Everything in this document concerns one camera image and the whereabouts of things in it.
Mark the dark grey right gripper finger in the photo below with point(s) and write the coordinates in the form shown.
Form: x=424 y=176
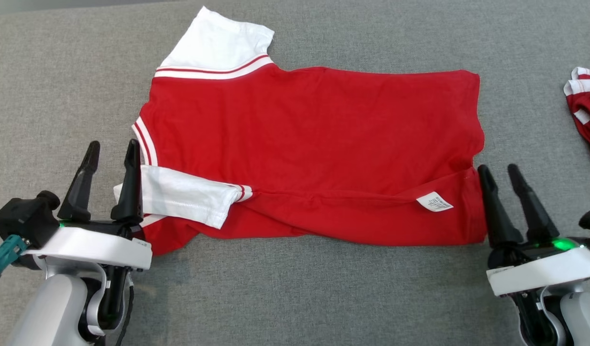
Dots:
x=535 y=216
x=499 y=216

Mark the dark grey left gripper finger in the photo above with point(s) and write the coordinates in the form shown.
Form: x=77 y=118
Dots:
x=130 y=192
x=81 y=187

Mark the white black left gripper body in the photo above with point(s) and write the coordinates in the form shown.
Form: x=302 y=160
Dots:
x=98 y=247

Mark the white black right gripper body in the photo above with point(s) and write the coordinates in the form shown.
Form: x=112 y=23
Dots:
x=545 y=271

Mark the red jersey with white sleeves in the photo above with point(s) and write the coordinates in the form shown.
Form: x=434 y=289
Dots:
x=314 y=144

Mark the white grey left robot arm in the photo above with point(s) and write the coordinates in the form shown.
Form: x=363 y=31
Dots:
x=50 y=312

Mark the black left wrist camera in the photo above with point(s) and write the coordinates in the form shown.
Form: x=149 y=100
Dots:
x=26 y=218

